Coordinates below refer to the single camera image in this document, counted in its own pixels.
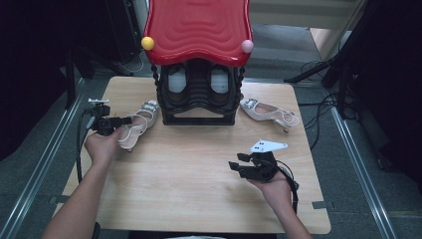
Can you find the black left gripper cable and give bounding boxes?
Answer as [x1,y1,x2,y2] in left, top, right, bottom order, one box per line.
[75,108,98,184]

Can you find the person's left hand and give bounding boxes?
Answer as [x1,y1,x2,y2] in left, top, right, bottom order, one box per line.
[85,127,124,166]

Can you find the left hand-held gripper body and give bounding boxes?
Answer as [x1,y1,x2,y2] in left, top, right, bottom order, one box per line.
[87,98,113,136]

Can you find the black tripod stand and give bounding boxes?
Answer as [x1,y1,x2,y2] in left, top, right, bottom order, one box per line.
[283,0,376,84]

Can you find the red and black shoe rack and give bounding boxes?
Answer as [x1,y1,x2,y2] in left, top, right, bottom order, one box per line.
[140,0,255,126]

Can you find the black curtain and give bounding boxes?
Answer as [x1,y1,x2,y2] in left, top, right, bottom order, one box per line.
[0,0,143,162]
[344,0,422,188]

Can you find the black floor cables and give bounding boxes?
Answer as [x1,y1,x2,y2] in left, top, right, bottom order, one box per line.
[299,59,346,151]

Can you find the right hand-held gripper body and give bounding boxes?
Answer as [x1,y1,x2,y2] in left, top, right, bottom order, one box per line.
[248,138,289,183]

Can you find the white heeled slingback shoe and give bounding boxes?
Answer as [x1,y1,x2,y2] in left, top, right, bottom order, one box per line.
[117,100,160,153]
[238,97,301,133]

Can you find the person's right hand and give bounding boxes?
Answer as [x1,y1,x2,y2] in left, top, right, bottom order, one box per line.
[248,170,295,215]

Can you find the metal floor rail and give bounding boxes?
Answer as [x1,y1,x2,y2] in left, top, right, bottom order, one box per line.
[0,78,86,239]
[329,108,398,239]

